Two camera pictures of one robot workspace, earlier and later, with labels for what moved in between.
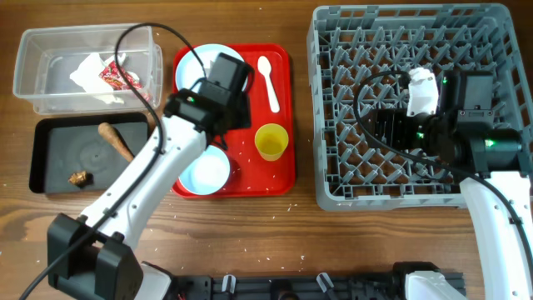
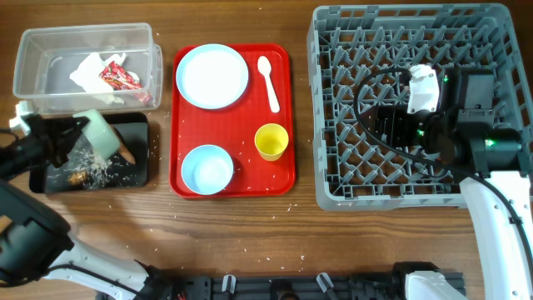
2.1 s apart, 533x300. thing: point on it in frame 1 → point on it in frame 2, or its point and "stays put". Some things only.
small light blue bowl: [207, 172] stays put
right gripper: [396, 118] stays put
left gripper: [243, 120] → [51, 131]
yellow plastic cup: [270, 140] stays put
